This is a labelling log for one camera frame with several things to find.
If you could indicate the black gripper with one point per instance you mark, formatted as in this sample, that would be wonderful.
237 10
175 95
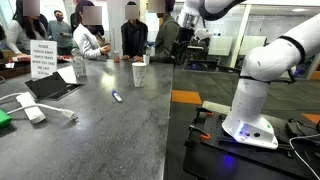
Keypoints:
185 35

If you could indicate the white marker with blue cap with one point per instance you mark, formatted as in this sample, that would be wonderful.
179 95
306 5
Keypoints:
116 96

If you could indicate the small white cup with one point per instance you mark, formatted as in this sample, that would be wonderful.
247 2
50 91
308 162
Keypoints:
146 59

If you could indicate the white paper cup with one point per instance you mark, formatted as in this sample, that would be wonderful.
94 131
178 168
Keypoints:
139 75

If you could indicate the person in olive jacket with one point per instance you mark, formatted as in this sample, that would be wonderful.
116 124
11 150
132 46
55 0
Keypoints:
165 40

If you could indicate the person in black jacket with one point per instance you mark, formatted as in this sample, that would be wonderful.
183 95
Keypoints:
134 38

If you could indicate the small red-based bottle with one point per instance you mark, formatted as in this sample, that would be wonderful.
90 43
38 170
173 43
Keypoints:
116 57

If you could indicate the pale flat block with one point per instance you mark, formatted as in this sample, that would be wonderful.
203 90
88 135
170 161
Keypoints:
216 107

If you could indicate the orange clamp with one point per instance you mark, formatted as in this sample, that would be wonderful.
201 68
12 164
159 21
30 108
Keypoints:
205 136
209 113

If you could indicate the person in white hoodie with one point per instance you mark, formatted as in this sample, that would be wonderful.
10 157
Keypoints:
87 41

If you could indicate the clear plastic water bottle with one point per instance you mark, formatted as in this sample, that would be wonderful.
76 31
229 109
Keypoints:
78 65

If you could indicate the black robot mounting board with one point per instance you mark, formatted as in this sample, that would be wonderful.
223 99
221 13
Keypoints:
213 160

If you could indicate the masked person in teal shirt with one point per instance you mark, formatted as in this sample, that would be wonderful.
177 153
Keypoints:
60 33

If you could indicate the black tablet folio case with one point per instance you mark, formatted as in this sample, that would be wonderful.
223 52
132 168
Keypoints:
50 87

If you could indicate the white printed notice sign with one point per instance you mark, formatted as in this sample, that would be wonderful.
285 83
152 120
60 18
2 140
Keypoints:
43 59

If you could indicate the small black box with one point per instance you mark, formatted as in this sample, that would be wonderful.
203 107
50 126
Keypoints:
298 128

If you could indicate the white power adapter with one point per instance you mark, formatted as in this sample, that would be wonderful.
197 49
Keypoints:
30 108

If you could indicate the person in white sweater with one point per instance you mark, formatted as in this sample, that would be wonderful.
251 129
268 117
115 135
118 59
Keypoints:
20 35

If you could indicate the green flat object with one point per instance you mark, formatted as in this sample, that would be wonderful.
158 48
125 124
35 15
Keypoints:
3 119

